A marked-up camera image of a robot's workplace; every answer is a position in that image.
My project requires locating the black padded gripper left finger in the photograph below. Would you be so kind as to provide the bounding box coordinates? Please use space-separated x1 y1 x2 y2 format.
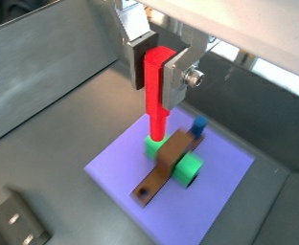
111 0 159 90

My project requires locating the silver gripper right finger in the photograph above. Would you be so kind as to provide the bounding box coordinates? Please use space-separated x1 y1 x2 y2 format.
163 28 208 110

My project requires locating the red hexagonal peg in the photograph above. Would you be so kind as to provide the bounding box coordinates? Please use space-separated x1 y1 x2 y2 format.
143 46 175 142

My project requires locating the purple base board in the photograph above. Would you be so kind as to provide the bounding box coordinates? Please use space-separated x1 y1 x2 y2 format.
84 116 254 245

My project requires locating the brown bridge bar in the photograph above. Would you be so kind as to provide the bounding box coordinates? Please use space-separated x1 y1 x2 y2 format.
131 129 204 207

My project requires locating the green block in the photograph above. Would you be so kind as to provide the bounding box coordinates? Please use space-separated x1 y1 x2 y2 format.
144 136 204 188

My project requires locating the black angled bracket holder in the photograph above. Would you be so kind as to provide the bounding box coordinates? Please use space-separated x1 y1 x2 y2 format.
0 186 51 245

